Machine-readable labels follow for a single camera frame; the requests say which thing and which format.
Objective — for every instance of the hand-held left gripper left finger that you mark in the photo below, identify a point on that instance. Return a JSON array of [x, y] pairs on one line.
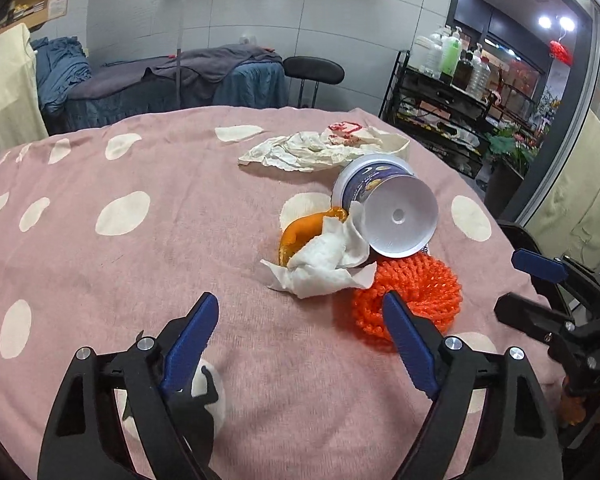
[[190, 345]]

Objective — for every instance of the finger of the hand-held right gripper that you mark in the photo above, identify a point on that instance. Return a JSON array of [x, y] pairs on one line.
[[540, 264], [530, 317]]

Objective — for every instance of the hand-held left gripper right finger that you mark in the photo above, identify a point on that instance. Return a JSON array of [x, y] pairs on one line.
[[412, 345]]

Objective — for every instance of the black trash bin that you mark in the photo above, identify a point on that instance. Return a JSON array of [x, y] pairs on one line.
[[517, 232]]

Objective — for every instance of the orange foam net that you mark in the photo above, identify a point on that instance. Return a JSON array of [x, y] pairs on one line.
[[420, 285]]

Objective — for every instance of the white tissue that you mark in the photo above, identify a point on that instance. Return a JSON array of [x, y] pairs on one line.
[[320, 265]]

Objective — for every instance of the white round tub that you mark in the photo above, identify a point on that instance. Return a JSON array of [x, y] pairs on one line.
[[390, 210]]

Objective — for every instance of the orange peel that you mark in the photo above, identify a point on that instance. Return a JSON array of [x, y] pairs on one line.
[[300, 230]]

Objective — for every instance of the white red-printed paper bag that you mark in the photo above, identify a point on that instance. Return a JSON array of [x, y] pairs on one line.
[[300, 150]]

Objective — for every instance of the person's right hand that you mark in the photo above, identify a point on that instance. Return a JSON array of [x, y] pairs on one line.
[[574, 410]]

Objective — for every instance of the dark plant pot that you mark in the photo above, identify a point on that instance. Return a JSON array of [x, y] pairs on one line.
[[502, 187]]

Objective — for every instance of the pink polka dot blanket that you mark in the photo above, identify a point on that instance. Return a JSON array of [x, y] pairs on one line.
[[180, 260]]

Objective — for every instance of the green potted plant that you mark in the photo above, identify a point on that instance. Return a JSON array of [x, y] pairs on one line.
[[505, 145]]

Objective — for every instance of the black mesh cart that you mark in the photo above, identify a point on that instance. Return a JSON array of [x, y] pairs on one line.
[[430, 105]]

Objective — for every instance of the large clear bottle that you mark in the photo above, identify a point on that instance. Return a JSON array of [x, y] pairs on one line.
[[480, 75]]

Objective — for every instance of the dark brown bottle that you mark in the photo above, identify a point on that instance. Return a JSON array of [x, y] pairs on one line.
[[463, 70]]

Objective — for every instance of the red hanging ornament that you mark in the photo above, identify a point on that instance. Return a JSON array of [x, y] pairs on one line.
[[562, 50]]

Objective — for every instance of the green pump bottle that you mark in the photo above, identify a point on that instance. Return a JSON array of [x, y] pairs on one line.
[[450, 57]]

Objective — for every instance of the white pump bottle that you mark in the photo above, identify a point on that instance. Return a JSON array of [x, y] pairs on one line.
[[430, 55]]

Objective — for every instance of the massage bed blue skirt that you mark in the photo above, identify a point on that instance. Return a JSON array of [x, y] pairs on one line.
[[130, 97]]

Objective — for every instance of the grey blanket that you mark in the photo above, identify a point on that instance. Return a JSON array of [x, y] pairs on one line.
[[215, 62]]

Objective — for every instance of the black round stool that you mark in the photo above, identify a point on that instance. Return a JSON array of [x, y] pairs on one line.
[[312, 67]]

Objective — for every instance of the blue blanket pile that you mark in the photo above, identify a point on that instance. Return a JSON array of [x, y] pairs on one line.
[[60, 70]]

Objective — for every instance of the white floor lamp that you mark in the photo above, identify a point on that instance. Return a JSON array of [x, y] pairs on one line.
[[180, 35]]

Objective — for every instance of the cream towel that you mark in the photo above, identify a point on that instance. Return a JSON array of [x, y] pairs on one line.
[[5, 90]]

